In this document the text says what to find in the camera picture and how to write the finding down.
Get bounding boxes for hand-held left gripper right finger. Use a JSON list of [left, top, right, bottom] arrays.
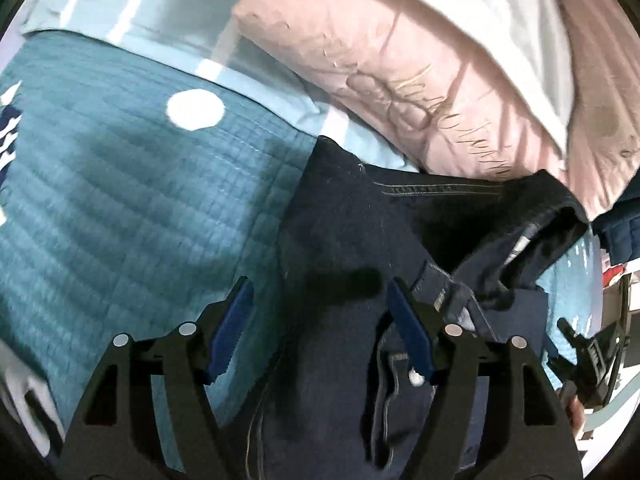
[[375, 276, 587, 480]]

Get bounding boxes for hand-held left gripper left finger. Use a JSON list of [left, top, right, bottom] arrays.
[[54, 275, 256, 480]]

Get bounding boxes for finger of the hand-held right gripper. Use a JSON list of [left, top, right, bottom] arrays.
[[556, 317, 587, 361]]

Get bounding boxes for dark blue jeans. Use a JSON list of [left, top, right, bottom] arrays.
[[247, 135, 596, 480]]

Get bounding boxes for teal quilted blanket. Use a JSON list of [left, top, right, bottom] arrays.
[[0, 30, 323, 466]]

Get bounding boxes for light blue striped bedsheet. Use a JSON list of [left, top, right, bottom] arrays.
[[20, 0, 423, 173]]

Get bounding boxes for navy quilted cloth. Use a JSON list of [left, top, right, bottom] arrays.
[[592, 197, 640, 267]]

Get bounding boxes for white cloth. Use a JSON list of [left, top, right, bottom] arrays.
[[345, 0, 588, 161]]

